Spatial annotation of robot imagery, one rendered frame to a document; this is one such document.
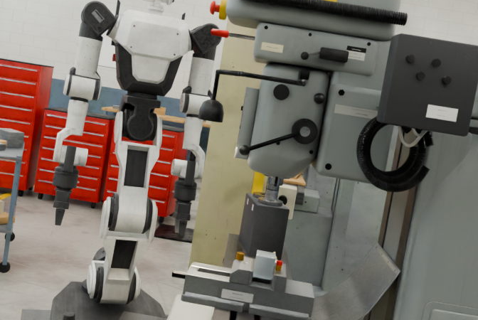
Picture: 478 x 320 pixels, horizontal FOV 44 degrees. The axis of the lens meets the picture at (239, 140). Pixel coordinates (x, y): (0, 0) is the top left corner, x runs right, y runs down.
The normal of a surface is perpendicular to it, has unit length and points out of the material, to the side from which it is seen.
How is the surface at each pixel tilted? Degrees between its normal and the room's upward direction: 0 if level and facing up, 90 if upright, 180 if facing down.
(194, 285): 90
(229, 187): 90
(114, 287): 106
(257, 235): 90
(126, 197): 67
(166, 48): 90
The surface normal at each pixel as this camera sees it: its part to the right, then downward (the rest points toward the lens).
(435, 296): -0.03, 0.05
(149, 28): 0.29, 0.13
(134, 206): 0.33, -0.28
